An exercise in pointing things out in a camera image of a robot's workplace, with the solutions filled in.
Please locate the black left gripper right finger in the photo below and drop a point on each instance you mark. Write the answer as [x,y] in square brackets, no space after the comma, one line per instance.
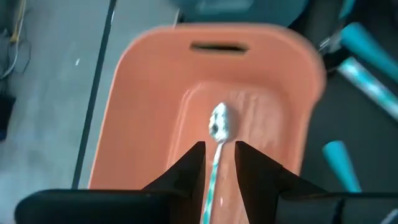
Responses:
[311,208]

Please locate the large grey-blue plastic bin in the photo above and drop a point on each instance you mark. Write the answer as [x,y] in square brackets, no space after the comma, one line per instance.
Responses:
[242,12]

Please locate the large orange plastic bin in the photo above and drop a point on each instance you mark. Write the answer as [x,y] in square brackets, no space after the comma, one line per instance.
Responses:
[149,109]

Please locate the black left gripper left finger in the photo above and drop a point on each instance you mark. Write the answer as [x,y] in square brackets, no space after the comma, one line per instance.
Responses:
[109,207]

